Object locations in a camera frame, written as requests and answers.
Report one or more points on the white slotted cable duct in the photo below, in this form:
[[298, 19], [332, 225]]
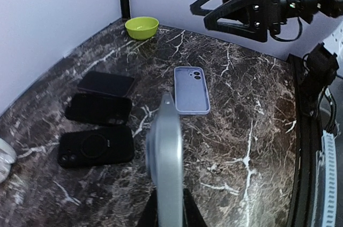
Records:
[[330, 169]]

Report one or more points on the silver phone with dark screen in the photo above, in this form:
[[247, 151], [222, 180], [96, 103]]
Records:
[[164, 162]]

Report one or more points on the black front rail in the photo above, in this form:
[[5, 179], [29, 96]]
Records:
[[316, 111]]

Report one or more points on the purple phone with dark screen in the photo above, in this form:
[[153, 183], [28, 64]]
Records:
[[106, 84]]

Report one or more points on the green bowl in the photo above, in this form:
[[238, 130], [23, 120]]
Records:
[[142, 28]]

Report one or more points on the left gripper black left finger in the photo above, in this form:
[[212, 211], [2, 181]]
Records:
[[149, 216]]

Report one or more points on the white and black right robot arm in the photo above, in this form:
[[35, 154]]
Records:
[[304, 10]]

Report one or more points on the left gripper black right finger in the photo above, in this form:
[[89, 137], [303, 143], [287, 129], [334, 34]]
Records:
[[191, 214]]

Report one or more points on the white patterned mug yellow inside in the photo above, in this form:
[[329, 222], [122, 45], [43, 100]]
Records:
[[8, 157]]

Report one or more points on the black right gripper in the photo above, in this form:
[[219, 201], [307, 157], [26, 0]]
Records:
[[251, 19]]

